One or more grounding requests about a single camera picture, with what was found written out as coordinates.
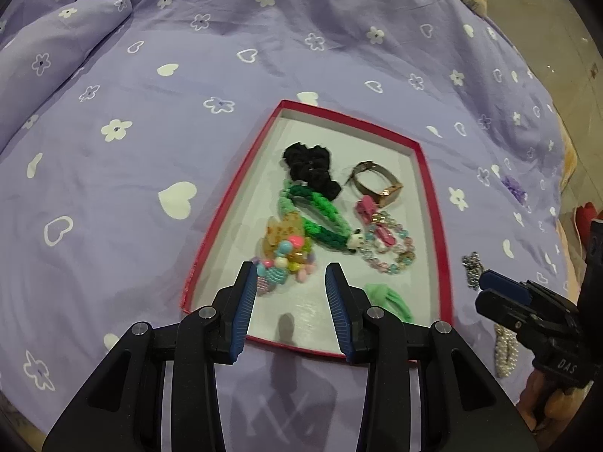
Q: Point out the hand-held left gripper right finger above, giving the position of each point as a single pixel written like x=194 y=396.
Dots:
x=339 y=310

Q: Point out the red shallow cardboard box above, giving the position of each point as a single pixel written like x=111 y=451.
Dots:
x=264 y=197

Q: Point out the yellow cat hair claw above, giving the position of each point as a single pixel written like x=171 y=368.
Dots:
x=278 y=235

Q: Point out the red cloth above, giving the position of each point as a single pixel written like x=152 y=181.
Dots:
x=584 y=219

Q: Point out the peach bed sheet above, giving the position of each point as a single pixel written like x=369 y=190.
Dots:
x=567 y=254

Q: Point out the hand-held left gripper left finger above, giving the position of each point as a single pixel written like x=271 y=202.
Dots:
x=242 y=310

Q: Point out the black scrunchie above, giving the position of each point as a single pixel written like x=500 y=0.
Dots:
x=306 y=165

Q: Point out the person's right hand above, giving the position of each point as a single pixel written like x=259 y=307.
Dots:
x=541 y=400

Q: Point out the orange mat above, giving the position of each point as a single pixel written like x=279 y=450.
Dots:
x=566 y=160

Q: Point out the purple flower hair clip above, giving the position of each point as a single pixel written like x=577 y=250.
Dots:
x=513 y=188

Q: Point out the pink hair clip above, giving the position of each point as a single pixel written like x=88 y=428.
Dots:
x=366 y=209

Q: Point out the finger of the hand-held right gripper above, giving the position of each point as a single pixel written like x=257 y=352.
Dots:
x=499 y=313
x=504 y=287

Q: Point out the purple flower print blanket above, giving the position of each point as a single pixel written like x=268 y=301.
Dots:
x=141 y=127

